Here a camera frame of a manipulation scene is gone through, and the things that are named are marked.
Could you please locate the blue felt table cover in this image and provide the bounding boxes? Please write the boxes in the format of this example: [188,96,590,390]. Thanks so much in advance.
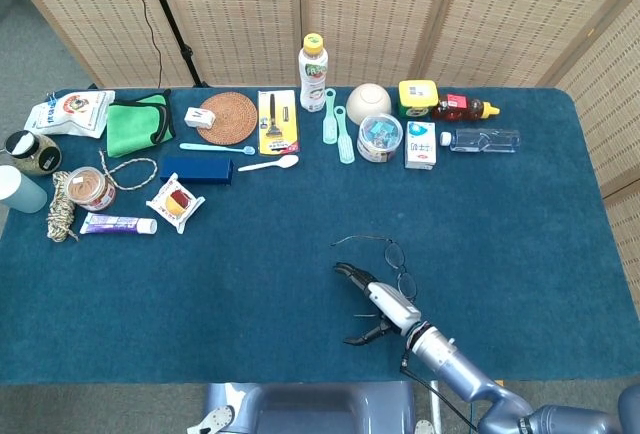
[0,86,640,386]

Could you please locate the coiled braided rope bundle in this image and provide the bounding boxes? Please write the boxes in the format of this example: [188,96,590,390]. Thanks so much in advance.
[46,170,80,244]

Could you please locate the white plastic spoon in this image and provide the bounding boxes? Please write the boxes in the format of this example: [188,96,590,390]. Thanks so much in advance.
[237,154,300,173]

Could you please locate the red labelled jar brown content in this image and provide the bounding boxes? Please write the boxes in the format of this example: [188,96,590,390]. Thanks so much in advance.
[65,166,117,212]

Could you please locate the black tripod leg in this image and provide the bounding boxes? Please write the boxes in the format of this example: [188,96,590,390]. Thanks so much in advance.
[138,0,209,89]

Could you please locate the thin black wire eyeglasses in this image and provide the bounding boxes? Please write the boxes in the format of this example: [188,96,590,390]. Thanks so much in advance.
[329,235,419,319]

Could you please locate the light blue toothbrush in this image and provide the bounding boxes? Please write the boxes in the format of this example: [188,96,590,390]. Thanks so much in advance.
[179,142,256,156]

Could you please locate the white snack packet fruit print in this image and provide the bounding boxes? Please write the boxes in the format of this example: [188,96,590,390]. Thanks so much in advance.
[145,172,207,234]

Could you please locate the thin black hanging cable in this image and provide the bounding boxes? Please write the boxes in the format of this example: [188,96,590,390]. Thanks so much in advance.
[123,0,164,89]

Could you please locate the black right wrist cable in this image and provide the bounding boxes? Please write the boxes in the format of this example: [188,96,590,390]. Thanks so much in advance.
[399,348,479,433]

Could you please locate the bamboo folding screen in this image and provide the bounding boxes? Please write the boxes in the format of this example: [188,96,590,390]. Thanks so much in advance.
[0,0,640,280]

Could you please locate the translucent white plastic cup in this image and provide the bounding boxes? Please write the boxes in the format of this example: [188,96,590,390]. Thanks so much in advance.
[0,164,49,214]

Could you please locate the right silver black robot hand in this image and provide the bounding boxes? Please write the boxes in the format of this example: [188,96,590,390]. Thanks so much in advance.
[332,262,424,346]

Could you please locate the dark blue rectangular box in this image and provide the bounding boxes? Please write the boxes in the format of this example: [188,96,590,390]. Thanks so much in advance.
[159,155,235,186]

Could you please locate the amber honey squeeze bottle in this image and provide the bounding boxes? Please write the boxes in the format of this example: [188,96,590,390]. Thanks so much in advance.
[431,93,501,123]

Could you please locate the white drink bottle yellow cap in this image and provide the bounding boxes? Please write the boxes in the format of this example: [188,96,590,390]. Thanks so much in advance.
[298,32,330,114]

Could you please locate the purple white toothpaste tube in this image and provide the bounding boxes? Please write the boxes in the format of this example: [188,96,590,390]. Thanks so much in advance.
[79,211,159,236]

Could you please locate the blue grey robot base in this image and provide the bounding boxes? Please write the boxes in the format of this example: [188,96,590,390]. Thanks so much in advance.
[187,381,436,434]

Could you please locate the small white cardboard box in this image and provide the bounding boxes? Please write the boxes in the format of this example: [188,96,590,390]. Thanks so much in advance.
[183,106,218,130]

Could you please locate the white printed powder bag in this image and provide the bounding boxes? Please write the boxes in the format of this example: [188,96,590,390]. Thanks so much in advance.
[23,89,116,139]

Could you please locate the white blue carton box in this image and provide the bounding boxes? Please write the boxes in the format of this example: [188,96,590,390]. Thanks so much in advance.
[403,120,437,171]

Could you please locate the beige upturned bowl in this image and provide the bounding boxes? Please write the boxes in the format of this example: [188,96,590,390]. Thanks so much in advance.
[345,82,393,126]

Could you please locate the round woven rattan coaster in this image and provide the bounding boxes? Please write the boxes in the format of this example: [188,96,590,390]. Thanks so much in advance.
[196,91,259,146]

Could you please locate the yellow green lidded box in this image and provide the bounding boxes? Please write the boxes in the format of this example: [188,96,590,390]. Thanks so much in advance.
[397,79,440,119]

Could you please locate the short mint green brush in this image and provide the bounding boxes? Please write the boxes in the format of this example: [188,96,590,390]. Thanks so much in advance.
[322,87,339,146]

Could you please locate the razor in yellow blister pack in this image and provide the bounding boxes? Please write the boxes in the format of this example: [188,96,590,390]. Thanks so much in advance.
[256,88,301,156]

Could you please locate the green cloth black trim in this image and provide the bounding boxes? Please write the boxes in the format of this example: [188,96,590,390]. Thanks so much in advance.
[105,88,176,159]

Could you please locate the clear plastic water bottle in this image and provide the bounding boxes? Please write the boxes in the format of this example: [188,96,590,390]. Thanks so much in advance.
[439,127,521,154]

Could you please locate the thin braided cord loop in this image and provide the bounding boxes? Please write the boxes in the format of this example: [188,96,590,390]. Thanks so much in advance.
[98,149,159,192]

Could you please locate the long mint green brush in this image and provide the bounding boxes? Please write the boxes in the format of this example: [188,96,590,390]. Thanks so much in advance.
[333,105,356,165]

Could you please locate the clear jar of binder clips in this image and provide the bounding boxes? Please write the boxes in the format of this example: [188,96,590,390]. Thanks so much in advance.
[356,112,404,163]

